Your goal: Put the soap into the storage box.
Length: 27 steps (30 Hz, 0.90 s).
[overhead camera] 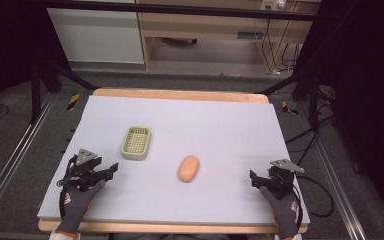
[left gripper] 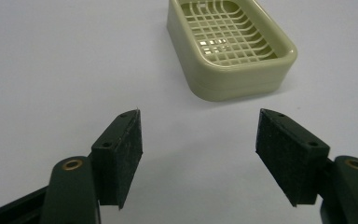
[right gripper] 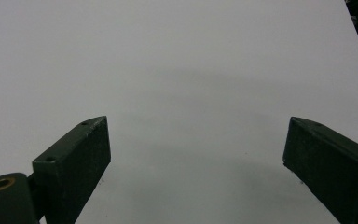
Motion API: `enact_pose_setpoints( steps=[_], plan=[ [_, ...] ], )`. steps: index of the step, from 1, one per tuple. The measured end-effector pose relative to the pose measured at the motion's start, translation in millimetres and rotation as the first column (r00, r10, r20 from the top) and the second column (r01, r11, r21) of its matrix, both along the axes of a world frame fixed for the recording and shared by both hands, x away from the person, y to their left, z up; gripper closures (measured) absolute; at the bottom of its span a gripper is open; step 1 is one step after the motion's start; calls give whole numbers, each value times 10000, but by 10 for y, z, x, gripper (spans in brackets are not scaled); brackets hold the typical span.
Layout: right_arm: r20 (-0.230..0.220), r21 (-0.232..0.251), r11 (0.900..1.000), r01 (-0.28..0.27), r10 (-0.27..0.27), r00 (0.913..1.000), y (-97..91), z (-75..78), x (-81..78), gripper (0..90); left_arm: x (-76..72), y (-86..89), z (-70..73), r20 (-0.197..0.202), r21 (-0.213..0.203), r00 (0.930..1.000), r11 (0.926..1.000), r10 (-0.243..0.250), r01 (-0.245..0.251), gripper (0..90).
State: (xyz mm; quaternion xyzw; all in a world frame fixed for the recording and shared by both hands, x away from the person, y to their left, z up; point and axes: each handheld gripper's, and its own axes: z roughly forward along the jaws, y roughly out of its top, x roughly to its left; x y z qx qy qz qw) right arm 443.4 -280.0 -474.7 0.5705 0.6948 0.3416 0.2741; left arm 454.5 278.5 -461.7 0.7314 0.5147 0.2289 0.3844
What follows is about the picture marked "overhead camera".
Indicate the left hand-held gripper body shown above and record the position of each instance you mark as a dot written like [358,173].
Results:
[86,166]

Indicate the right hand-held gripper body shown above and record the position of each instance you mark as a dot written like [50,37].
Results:
[281,178]

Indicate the small beige basket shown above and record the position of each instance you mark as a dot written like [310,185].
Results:
[136,142]

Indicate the orange soap bar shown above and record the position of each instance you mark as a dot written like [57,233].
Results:
[188,168]

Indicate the person's right hand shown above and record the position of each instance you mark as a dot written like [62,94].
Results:
[285,213]

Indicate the person's left hand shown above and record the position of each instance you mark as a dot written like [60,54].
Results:
[78,208]

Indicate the yellow black floor tape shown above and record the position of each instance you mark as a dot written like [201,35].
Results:
[289,108]
[73,101]

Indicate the white foam board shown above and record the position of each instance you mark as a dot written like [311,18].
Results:
[186,126]

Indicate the black metal stand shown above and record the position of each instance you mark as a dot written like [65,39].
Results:
[313,100]
[36,96]

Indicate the wooden table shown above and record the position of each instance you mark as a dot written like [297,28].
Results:
[180,94]

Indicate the white cabinet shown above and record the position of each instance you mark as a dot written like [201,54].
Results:
[96,35]

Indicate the wooden desk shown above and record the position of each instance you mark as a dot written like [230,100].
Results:
[213,26]

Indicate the white power strip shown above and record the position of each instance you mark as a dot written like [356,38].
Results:
[274,4]

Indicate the metal floor rail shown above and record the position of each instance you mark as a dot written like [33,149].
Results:
[336,186]
[16,156]

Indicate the black metal frame bar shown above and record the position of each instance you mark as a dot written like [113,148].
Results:
[180,9]

